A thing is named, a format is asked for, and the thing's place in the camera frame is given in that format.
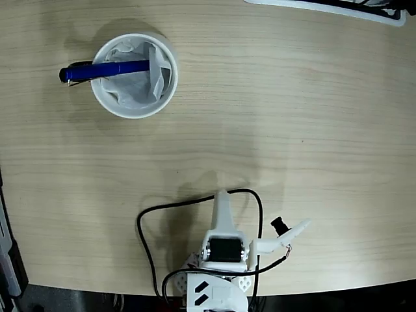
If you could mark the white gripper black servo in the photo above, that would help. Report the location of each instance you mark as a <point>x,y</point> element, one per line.
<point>225,249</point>

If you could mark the blue pen gold clip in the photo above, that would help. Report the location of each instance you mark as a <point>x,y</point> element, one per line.
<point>107,70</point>

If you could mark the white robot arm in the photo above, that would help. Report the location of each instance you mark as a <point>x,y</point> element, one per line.
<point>224,292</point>

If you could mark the crumpled white tissue paper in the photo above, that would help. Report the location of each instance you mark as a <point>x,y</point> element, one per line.
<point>136,87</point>

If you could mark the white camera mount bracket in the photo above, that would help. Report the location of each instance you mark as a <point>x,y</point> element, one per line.
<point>269,245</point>

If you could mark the small black gripper camera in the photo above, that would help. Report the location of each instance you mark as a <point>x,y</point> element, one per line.
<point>280,226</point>

